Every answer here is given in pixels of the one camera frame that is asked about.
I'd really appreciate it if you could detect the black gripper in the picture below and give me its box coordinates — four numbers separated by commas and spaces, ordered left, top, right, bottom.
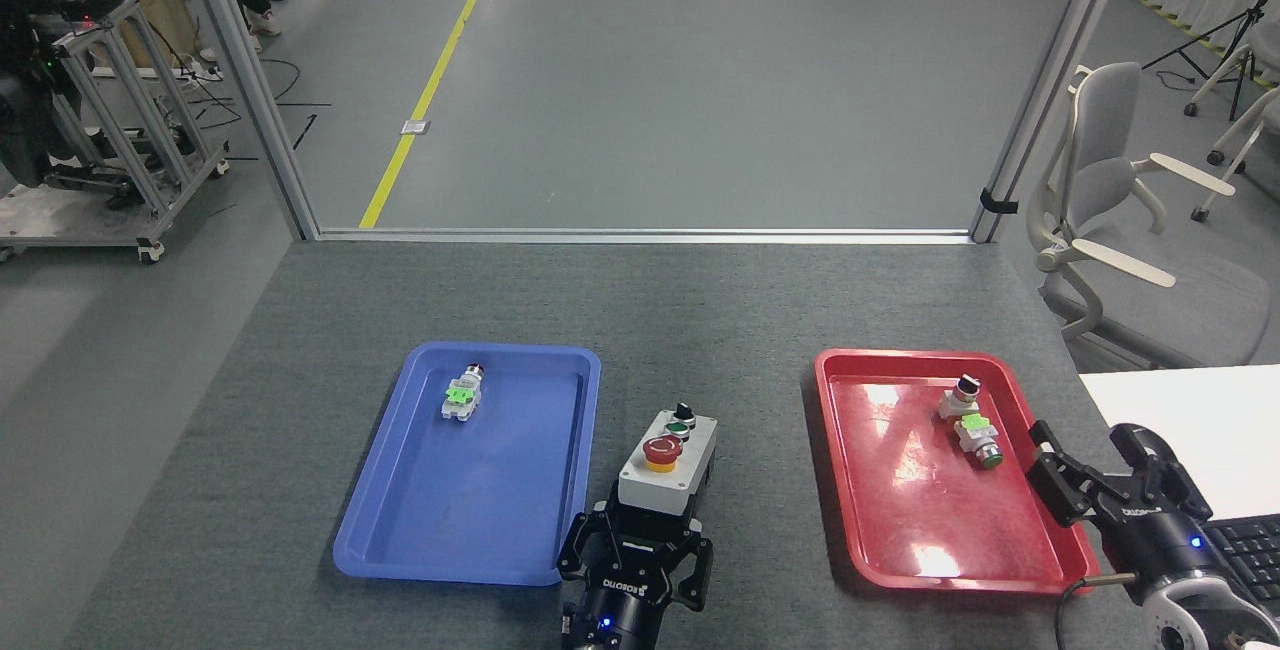
556, 507, 715, 650
1029, 419, 1227, 592

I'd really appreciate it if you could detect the grey control box with buttons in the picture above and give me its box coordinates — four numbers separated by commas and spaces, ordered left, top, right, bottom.
616, 402, 721, 523

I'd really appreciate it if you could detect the brown cardboard box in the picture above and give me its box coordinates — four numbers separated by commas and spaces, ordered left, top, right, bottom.
58, 0, 198, 69

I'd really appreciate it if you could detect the black keyboard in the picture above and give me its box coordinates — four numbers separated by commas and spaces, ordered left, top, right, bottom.
1203, 514, 1280, 623

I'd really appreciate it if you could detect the blue plastic tray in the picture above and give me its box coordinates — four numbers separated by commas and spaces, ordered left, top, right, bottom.
333, 342, 603, 588

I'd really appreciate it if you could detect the red plastic tray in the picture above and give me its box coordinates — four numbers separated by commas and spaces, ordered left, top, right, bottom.
814, 348, 1101, 594

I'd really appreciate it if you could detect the grey office chair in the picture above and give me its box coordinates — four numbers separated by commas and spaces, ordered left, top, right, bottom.
1026, 61, 1273, 372

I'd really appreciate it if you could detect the white office chair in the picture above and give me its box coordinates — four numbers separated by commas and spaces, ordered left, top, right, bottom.
1184, 38, 1280, 224

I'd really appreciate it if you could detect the black tripod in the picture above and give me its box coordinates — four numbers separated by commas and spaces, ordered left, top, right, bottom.
1142, 0, 1280, 123

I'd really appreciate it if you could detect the black machine on cart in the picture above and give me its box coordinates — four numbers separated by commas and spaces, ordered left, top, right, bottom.
0, 0, 96, 193

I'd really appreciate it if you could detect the black cable with brass fitting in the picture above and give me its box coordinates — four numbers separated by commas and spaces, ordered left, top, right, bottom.
1054, 570, 1141, 650

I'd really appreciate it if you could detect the green-headed push button switch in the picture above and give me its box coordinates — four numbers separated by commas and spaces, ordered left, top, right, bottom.
955, 414, 1006, 471

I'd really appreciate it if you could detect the black knob selector switch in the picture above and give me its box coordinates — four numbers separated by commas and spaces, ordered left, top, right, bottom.
938, 376, 983, 421

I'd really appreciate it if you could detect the red-headed push button switch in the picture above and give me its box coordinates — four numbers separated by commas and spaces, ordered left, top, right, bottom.
441, 364, 487, 423

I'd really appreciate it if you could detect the silver aluminium rail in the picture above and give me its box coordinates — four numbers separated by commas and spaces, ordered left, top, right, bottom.
314, 226, 977, 247

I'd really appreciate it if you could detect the silver aluminium post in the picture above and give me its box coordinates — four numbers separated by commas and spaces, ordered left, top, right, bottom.
178, 0, 322, 242
967, 0, 1137, 244

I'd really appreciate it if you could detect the black floor cable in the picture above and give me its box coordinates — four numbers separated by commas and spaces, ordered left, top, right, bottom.
185, 55, 333, 149

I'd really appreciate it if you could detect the aluminium frame cart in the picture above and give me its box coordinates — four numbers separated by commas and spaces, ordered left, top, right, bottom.
0, 0, 232, 267

